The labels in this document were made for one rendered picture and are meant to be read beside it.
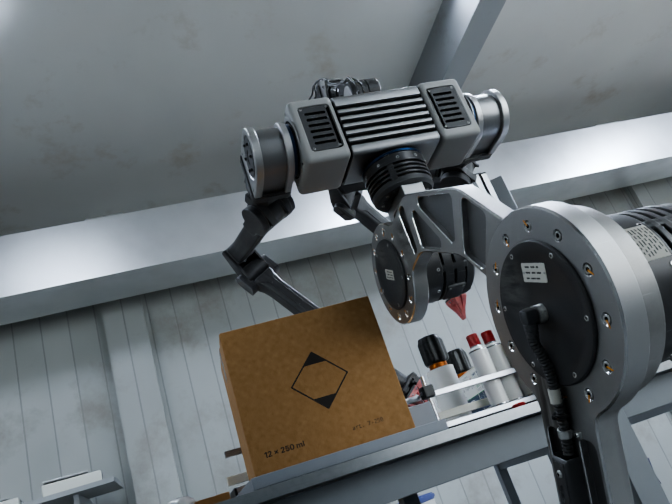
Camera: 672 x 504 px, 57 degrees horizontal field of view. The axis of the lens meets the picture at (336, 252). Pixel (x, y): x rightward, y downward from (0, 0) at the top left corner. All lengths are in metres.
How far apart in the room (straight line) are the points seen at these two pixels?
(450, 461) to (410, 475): 0.08
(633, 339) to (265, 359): 0.70
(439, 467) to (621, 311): 0.63
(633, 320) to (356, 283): 4.83
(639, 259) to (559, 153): 5.06
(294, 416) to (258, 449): 0.08
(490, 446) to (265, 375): 0.44
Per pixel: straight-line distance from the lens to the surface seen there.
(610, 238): 0.66
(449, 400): 1.98
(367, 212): 1.86
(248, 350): 1.17
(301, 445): 1.14
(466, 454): 1.21
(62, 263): 4.54
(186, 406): 4.98
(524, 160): 5.52
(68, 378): 5.16
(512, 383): 1.77
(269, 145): 1.25
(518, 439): 1.26
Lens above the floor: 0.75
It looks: 22 degrees up
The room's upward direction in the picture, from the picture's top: 19 degrees counter-clockwise
